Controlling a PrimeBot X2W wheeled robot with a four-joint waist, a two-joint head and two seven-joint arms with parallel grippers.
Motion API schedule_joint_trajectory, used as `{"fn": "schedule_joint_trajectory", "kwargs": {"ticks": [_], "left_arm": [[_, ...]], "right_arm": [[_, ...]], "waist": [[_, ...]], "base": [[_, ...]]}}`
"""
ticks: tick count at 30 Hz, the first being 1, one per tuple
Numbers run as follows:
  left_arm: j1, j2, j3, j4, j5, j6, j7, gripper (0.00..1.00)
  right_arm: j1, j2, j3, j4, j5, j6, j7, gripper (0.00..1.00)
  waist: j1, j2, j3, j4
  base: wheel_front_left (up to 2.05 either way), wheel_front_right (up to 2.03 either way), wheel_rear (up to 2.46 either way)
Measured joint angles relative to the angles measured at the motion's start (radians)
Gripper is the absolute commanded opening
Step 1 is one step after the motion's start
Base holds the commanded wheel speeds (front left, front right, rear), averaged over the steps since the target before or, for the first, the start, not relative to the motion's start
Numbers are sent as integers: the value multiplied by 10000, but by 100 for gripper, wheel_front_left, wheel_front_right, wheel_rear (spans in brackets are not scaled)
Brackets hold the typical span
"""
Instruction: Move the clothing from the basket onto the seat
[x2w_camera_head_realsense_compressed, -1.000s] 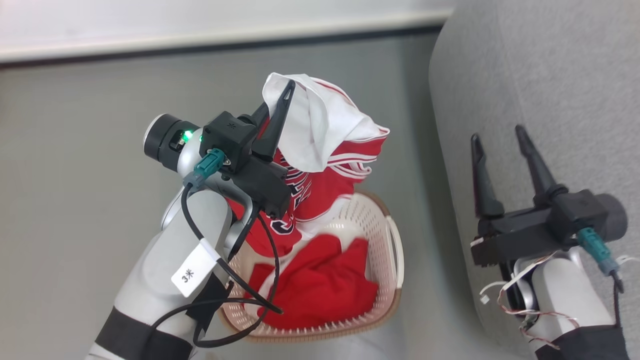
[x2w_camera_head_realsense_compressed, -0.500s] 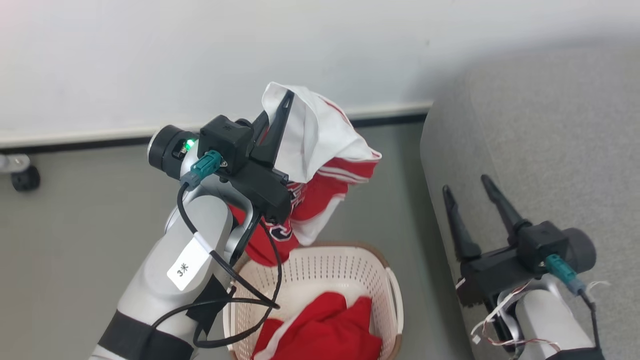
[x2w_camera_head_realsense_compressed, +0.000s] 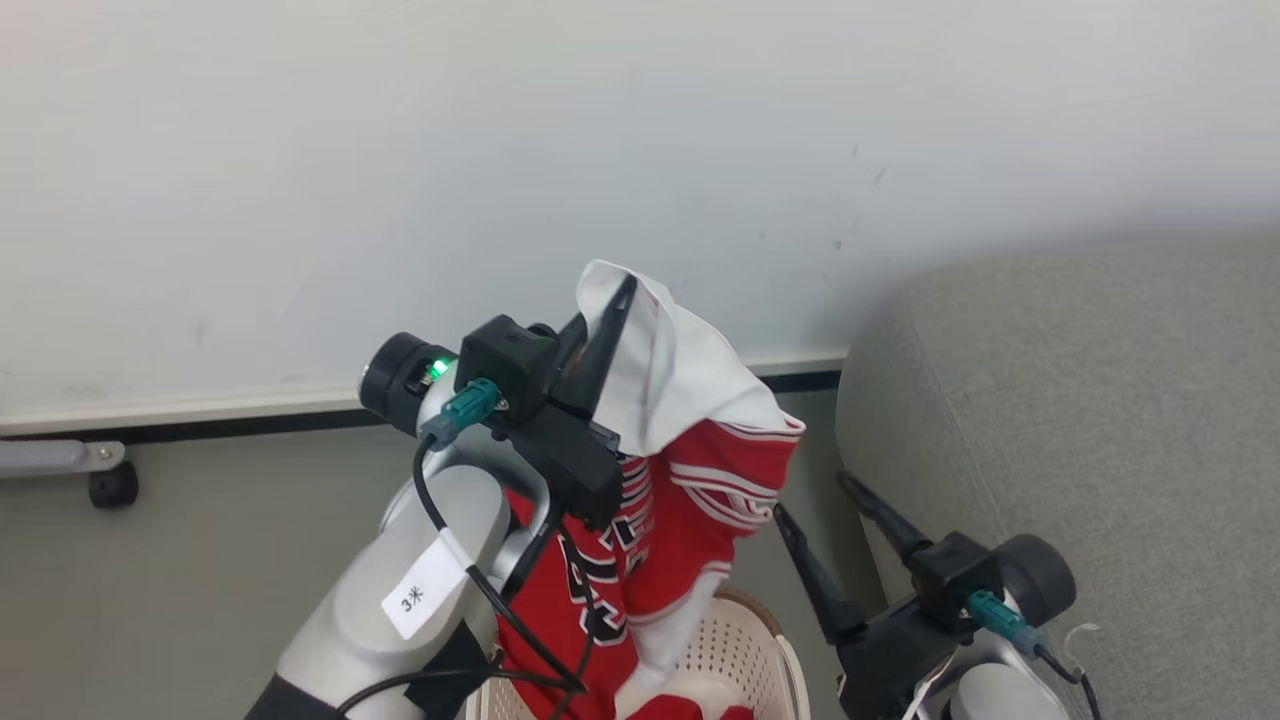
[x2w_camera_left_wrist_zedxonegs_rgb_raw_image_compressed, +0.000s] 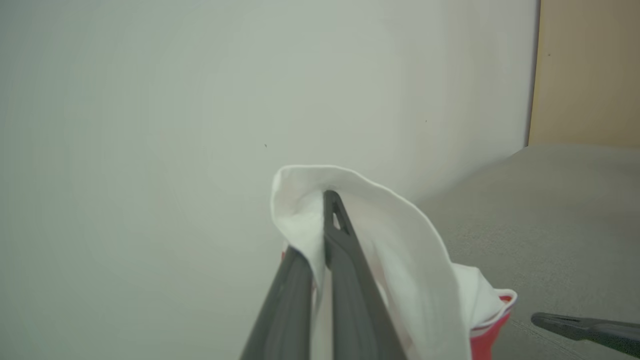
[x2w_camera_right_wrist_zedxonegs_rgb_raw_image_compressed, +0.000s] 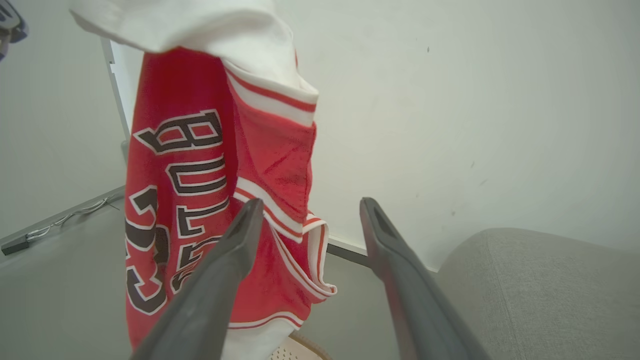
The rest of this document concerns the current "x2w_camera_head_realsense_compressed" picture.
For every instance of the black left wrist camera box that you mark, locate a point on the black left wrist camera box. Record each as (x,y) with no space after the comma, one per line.
(505,360)

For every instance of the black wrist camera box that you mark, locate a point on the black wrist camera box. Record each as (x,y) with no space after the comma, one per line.
(505,360)
(955,580)

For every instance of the cream perforated laundry basket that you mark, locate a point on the cream perforated laundry basket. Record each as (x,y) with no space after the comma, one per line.
(740,650)

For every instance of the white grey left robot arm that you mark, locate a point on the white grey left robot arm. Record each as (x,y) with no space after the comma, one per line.
(400,600)

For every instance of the red and white jersey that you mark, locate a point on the red and white jersey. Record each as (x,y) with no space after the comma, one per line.
(690,500)

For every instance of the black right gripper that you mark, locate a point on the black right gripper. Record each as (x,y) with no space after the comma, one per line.
(890,660)

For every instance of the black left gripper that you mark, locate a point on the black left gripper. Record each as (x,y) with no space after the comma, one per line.
(585,470)

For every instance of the white paper label tag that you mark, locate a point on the white paper label tag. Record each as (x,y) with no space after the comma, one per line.
(422,592)

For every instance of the grey metal stand leg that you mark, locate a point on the grey metal stand leg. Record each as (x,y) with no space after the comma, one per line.
(50,457)

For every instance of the black caster wheel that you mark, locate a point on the black caster wheel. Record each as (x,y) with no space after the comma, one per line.
(113,486)

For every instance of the grey fabric sofa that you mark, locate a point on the grey fabric sofa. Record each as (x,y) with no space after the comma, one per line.
(1120,420)

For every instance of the white and black baseboard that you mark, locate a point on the white and black baseboard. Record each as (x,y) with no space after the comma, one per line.
(250,412)

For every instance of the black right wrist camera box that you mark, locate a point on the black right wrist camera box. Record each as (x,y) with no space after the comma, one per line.
(955,580)

